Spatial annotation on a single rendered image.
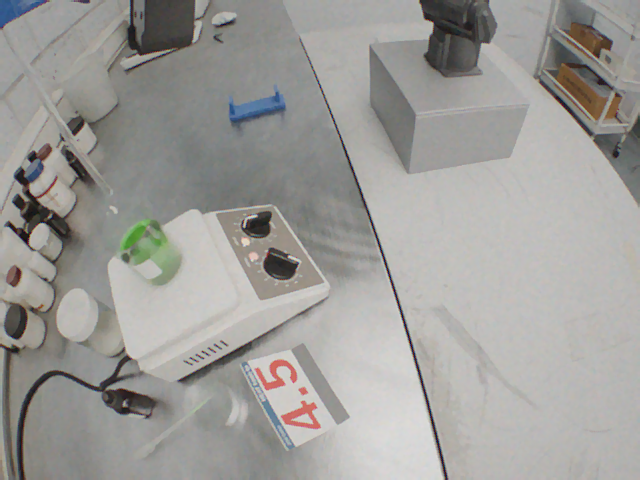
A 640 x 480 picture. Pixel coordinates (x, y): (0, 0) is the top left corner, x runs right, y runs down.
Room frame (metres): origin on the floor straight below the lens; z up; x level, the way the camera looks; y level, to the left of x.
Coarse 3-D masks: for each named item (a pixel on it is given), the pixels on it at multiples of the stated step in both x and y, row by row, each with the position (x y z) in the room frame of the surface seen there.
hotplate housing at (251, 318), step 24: (216, 240) 0.19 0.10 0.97; (240, 288) 0.13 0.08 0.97; (312, 288) 0.13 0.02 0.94; (240, 312) 0.11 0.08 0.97; (264, 312) 0.11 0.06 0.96; (288, 312) 0.12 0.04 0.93; (192, 336) 0.09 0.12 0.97; (216, 336) 0.09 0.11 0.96; (240, 336) 0.10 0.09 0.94; (144, 360) 0.07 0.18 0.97; (168, 360) 0.07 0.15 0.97; (192, 360) 0.08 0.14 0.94
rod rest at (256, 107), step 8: (272, 96) 0.52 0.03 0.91; (280, 96) 0.51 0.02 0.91; (232, 104) 0.49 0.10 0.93; (240, 104) 0.51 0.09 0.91; (248, 104) 0.51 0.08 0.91; (256, 104) 0.50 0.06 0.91; (264, 104) 0.49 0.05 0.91; (272, 104) 0.49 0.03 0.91; (280, 104) 0.48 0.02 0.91; (232, 112) 0.48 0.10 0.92; (240, 112) 0.49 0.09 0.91; (248, 112) 0.48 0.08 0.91; (256, 112) 0.48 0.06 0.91; (264, 112) 0.48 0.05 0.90; (232, 120) 0.48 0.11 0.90
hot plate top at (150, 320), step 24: (192, 216) 0.21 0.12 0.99; (192, 240) 0.18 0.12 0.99; (120, 264) 0.17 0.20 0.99; (192, 264) 0.15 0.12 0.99; (216, 264) 0.15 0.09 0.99; (120, 288) 0.14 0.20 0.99; (144, 288) 0.14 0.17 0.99; (168, 288) 0.13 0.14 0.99; (192, 288) 0.13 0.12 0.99; (216, 288) 0.13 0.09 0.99; (120, 312) 0.12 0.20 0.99; (144, 312) 0.11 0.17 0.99; (168, 312) 0.11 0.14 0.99; (192, 312) 0.11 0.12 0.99; (216, 312) 0.10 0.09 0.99; (144, 336) 0.09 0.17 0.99; (168, 336) 0.09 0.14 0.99
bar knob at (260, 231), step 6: (246, 216) 0.21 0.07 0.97; (252, 216) 0.21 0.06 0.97; (258, 216) 0.21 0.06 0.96; (264, 216) 0.21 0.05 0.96; (270, 216) 0.21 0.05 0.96; (246, 222) 0.20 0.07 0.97; (252, 222) 0.20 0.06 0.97; (258, 222) 0.21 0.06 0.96; (264, 222) 0.21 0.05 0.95; (246, 228) 0.20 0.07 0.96; (252, 228) 0.20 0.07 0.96; (258, 228) 0.20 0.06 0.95; (264, 228) 0.21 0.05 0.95; (270, 228) 0.21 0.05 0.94; (252, 234) 0.20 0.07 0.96; (258, 234) 0.20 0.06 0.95; (264, 234) 0.20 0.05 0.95
